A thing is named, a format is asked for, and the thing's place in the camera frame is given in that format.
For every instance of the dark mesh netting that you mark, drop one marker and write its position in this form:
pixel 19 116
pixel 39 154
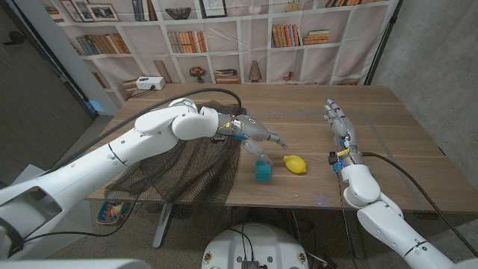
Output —
pixel 194 175

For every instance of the yellow toy lemon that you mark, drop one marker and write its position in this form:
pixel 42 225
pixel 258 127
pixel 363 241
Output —
pixel 295 164

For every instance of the black backdrop stand pole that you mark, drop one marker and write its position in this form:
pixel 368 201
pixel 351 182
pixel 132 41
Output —
pixel 384 41

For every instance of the teal toy block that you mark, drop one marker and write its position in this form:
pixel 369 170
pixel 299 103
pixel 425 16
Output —
pixel 262 173

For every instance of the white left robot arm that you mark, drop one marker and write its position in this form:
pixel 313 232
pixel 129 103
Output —
pixel 112 157

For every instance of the white power strip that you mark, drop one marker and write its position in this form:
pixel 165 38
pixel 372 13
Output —
pixel 150 83

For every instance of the grey metal table leg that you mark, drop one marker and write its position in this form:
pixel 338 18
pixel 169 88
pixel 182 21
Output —
pixel 354 239
pixel 162 224

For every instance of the colourful floor toy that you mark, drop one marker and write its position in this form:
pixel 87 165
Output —
pixel 111 213

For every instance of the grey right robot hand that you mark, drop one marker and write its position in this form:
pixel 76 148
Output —
pixel 343 130

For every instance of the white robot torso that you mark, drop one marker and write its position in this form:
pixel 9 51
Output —
pixel 257 243

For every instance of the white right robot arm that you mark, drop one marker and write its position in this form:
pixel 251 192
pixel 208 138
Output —
pixel 384 220

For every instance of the printed bookshelf backdrop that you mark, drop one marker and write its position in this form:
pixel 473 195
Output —
pixel 231 52

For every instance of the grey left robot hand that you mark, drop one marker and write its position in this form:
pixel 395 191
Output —
pixel 246 127

